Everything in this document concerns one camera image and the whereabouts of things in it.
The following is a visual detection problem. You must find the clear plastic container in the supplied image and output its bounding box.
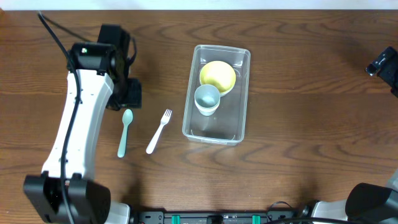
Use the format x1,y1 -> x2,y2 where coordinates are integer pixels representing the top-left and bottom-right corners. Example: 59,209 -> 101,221
182,45 -> 251,146

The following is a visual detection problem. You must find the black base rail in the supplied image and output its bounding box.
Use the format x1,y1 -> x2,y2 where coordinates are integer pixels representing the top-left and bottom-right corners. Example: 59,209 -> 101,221
129,201 -> 310,224

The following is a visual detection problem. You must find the mint green spoon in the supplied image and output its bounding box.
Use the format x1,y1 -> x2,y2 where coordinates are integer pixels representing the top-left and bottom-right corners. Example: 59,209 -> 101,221
117,109 -> 134,158

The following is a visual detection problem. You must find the white plastic fork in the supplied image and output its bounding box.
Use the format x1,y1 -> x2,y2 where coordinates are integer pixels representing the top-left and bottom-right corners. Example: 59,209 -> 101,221
146,109 -> 172,154

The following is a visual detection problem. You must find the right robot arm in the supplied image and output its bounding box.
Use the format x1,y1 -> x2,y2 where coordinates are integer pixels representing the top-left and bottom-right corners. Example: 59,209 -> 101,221
297,47 -> 397,223

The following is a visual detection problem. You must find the white cup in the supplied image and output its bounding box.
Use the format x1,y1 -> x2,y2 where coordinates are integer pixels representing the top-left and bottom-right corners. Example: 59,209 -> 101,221
196,105 -> 219,116

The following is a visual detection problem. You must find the white bowl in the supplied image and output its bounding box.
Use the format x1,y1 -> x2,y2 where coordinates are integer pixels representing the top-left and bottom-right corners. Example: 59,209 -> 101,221
220,83 -> 235,97

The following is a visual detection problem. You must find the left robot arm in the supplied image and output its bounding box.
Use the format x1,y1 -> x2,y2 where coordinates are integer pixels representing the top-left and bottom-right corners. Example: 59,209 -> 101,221
23,42 -> 142,223

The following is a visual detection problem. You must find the grey cup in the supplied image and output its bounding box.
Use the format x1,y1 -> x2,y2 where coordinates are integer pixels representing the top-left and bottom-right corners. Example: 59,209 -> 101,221
194,85 -> 221,108

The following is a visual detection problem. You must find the yellow bowl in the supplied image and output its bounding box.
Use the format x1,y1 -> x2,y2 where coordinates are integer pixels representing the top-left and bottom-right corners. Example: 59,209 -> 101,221
200,61 -> 236,92

